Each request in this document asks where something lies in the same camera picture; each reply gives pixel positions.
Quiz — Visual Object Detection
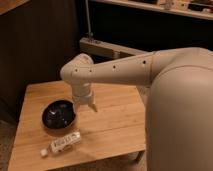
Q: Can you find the beige cylindrical gripper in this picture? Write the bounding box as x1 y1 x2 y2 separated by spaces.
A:
72 83 98 114

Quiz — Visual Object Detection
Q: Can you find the clear plastic bottle white label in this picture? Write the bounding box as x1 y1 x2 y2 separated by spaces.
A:
40 131 81 157

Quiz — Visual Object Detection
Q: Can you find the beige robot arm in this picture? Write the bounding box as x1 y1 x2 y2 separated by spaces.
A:
60 47 213 171

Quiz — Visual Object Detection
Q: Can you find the black ceramic bowl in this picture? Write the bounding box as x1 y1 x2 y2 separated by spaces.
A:
42 100 76 129

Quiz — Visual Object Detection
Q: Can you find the wooden table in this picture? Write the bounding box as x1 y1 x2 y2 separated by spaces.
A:
8 81 145 171

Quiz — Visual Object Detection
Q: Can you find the grey metal beam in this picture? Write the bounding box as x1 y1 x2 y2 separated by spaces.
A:
79 37 144 59

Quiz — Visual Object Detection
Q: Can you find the vertical metal pole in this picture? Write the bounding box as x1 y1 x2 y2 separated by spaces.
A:
85 0 93 41

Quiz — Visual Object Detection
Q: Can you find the wooden wall shelf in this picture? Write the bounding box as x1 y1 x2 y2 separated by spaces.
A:
92 0 213 21

